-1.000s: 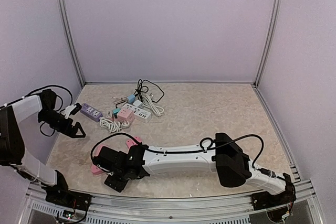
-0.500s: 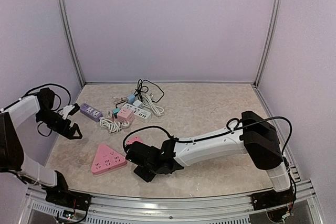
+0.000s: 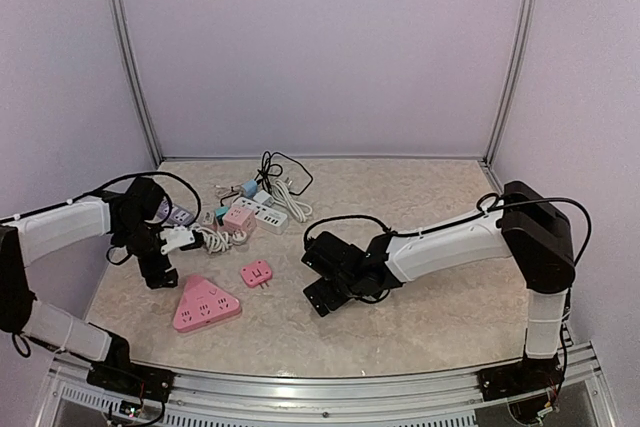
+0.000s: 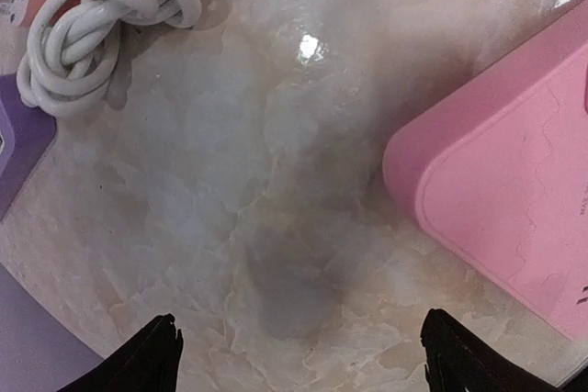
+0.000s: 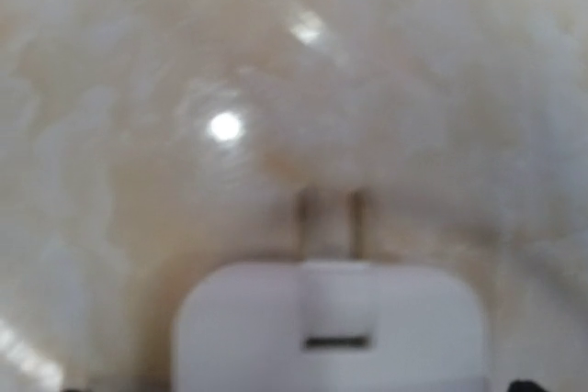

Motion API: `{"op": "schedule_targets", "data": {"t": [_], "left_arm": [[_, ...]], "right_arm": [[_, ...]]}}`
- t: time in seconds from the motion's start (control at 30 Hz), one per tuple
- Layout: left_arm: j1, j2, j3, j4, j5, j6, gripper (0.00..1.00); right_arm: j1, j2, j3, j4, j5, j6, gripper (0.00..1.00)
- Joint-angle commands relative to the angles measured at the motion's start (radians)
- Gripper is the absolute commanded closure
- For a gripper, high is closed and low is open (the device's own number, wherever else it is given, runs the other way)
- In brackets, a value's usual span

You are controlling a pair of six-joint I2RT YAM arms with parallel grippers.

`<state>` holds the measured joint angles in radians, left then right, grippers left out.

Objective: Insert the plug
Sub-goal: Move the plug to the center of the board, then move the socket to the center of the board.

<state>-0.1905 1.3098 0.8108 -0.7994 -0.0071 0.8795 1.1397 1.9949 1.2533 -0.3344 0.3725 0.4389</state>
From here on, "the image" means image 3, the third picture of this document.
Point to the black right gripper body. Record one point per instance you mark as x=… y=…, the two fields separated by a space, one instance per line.
x=346 y=288

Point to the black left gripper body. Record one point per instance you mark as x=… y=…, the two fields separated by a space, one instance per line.
x=139 y=239

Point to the pink triangular power strip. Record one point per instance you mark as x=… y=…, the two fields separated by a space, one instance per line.
x=202 y=304

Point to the pink plug adapter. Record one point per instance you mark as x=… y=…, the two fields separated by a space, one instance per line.
x=257 y=274

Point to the white plug adapter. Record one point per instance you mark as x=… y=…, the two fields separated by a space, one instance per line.
x=263 y=197

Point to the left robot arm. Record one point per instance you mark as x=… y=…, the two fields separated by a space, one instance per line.
x=124 y=212

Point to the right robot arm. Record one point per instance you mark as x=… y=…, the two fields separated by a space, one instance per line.
x=545 y=236

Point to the purple power strip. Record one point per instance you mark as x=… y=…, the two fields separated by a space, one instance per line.
x=174 y=215

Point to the teal adapter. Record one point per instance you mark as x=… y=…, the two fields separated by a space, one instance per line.
x=220 y=213

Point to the pink cube socket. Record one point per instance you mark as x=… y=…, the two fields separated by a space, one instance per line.
x=239 y=219

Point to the white power strip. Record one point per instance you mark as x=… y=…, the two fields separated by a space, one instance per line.
x=267 y=218

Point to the light blue adapter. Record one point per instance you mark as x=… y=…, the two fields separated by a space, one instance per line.
x=249 y=188

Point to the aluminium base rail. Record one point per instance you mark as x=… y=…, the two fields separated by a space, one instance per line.
x=444 y=398

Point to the aluminium frame post left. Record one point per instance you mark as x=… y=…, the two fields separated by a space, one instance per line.
x=131 y=71

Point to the aluminium frame post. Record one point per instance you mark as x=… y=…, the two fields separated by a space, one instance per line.
x=516 y=60
x=131 y=71

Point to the aluminium frame post right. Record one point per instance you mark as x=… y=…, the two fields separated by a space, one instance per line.
x=516 y=60

